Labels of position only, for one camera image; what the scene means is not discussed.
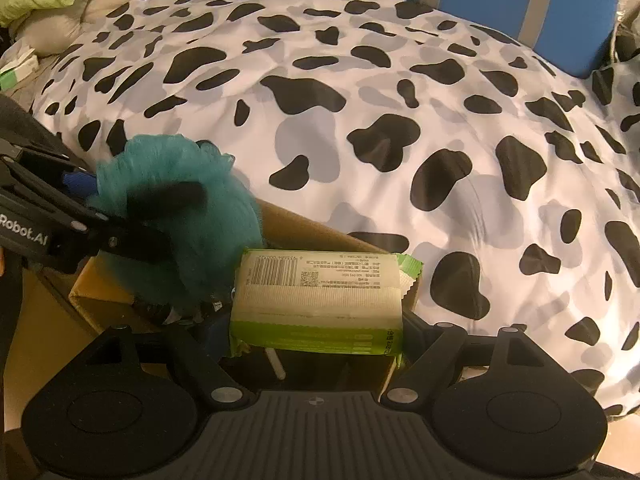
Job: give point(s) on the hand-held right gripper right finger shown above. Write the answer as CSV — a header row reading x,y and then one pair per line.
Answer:
x,y
417,340

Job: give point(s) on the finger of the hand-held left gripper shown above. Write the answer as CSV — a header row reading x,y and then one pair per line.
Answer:
x,y
140,242
80,184

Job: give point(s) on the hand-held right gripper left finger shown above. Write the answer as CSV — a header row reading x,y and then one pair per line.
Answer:
x,y
217,337

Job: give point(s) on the teal mesh bath loofah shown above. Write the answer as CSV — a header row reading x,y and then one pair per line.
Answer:
x,y
215,240

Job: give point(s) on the green wet wipes pack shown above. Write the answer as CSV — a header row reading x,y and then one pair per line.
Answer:
x,y
320,305

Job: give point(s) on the brown cardboard box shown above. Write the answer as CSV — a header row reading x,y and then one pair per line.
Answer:
x,y
310,232

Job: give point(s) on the green and white carton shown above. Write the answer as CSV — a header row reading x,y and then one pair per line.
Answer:
x,y
17,72

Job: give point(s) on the beige quilted pillow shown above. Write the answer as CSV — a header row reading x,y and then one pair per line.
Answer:
x,y
95,0

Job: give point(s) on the cow print blanket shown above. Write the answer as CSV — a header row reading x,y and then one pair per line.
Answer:
x,y
375,150

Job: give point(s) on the blue striped headboard cushion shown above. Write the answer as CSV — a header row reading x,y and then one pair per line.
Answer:
x,y
490,0

